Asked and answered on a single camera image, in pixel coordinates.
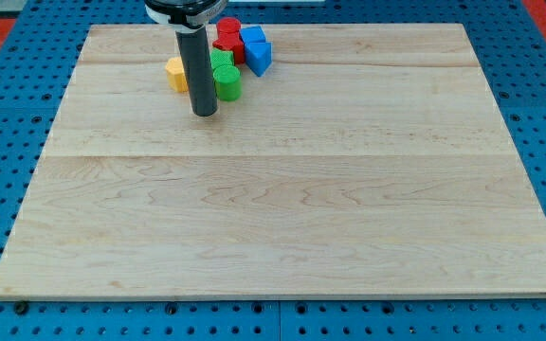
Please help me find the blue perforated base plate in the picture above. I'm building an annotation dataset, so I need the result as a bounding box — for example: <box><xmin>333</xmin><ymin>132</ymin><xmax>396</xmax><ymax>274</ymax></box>
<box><xmin>0</xmin><ymin>0</ymin><xmax>546</xmax><ymax>340</ymax></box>

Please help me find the blue cube block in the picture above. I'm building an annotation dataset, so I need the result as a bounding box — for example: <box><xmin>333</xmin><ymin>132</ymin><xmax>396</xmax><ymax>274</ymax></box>
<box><xmin>239</xmin><ymin>26</ymin><xmax>266</xmax><ymax>45</ymax></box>

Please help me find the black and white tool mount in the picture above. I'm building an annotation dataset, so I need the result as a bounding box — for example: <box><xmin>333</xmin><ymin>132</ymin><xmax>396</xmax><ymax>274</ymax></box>
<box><xmin>144</xmin><ymin>0</ymin><xmax>228</xmax><ymax>32</ymax></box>

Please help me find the green star block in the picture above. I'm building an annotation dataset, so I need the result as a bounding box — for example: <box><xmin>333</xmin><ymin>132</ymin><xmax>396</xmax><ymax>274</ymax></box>
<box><xmin>210</xmin><ymin>48</ymin><xmax>235</xmax><ymax>71</ymax></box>

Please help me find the light wooden board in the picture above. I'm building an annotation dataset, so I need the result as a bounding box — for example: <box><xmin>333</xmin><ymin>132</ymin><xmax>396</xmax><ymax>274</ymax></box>
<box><xmin>0</xmin><ymin>24</ymin><xmax>546</xmax><ymax>301</ymax></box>

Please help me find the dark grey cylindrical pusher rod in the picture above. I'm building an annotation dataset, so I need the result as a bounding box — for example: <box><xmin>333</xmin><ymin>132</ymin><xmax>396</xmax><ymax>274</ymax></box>
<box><xmin>175</xmin><ymin>26</ymin><xmax>218</xmax><ymax>117</ymax></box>

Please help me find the blue triangle block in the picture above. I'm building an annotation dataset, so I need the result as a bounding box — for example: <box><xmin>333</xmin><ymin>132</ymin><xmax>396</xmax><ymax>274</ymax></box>
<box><xmin>245</xmin><ymin>42</ymin><xmax>272</xmax><ymax>77</ymax></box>

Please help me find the red star block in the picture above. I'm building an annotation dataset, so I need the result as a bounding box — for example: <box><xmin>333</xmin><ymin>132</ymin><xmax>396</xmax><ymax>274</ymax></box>
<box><xmin>212</xmin><ymin>32</ymin><xmax>246</xmax><ymax>64</ymax></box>

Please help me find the red cylinder block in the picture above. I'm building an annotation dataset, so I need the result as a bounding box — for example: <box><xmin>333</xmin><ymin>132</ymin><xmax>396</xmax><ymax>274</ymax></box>
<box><xmin>216</xmin><ymin>17</ymin><xmax>242</xmax><ymax>36</ymax></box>

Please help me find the yellow hexagon block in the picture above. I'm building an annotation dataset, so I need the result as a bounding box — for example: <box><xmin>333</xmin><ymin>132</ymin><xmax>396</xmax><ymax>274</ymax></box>
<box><xmin>165</xmin><ymin>57</ymin><xmax>189</xmax><ymax>93</ymax></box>

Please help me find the green cylinder block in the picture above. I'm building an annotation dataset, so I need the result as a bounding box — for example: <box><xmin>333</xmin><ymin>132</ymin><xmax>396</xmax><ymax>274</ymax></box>
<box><xmin>213</xmin><ymin>65</ymin><xmax>242</xmax><ymax>101</ymax></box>

